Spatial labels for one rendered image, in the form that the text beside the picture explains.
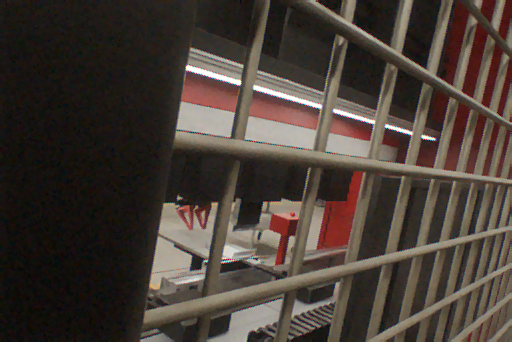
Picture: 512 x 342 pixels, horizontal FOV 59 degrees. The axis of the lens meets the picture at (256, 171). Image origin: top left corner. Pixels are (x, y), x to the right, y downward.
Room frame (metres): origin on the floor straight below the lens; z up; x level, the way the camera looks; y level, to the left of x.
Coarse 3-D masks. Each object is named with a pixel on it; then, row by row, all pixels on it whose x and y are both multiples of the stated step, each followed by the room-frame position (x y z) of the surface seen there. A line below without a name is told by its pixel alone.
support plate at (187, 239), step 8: (160, 232) 1.38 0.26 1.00; (168, 232) 1.40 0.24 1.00; (176, 232) 1.42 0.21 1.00; (184, 232) 1.43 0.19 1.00; (192, 232) 1.45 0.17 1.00; (200, 232) 1.47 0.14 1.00; (168, 240) 1.34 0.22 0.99; (176, 240) 1.33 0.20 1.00; (184, 240) 1.34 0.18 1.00; (192, 240) 1.36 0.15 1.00; (200, 240) 1.38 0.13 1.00; (184, 248) 1.29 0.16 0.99; (200, 248) 1.29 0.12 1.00; (240, 248) 1.37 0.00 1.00; (200, 256) 1.25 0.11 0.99; (208, 256) 1.23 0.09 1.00
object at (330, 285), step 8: (248, 264) 1.23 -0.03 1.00; (256, 264) 1.22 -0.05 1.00; (264, 264) 1.24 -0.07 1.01; (272, 272) 1.18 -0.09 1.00; (280, 272) 1.19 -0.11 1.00; (304, 272) 1.14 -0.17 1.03; (304, 288) 1.06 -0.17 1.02; (312, 288) 1.06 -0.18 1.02; (320, 288) 1.08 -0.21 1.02; (328, 288) 1.12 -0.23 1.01; (296, 296) 1.07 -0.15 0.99; (304, 296) 1.06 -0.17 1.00; (312, 296) 1.06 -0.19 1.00; (320, 296) 1.09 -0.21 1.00; (328, 296) 1.12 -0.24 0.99
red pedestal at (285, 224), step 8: (272, 216) 3.13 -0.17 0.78; (280, 216) 3.10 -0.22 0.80; (288, 216) 3.15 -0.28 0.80; (296, 216) 3.21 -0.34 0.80; (272, 224) 3.13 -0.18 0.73; (280, 224) 3.08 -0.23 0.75; (288, 224) 3.04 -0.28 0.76; (296, 224) 3.11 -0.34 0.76; (280, 232) 3.08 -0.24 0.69; (288, 232) 3.05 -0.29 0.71; (280, 240) 3.16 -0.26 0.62; (288, 240) 3.17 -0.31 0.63; (280, 248) 3.15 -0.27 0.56; (280, 256) 3.14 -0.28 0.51
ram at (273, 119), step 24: (192, 72) 1.00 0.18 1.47; (192, 96) 1.01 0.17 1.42; (216, 96) 1.06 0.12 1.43; (264, 96) 1.19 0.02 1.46; (192, 120) 1.02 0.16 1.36; (216, 120) 1.07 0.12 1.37; (264, 120) 1.21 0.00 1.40; (288, 120) 1.29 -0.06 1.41; (312, 120) 1.38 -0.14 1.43; (336, 120) 1.49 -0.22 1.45; (360, 120) 1.61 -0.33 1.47; (288, 144) 1.31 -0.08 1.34; (312, 144) 1.40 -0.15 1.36; (336, 144) 1.51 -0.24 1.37; (360, 144) 1.64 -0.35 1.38; (384, 144) 1.80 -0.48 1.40
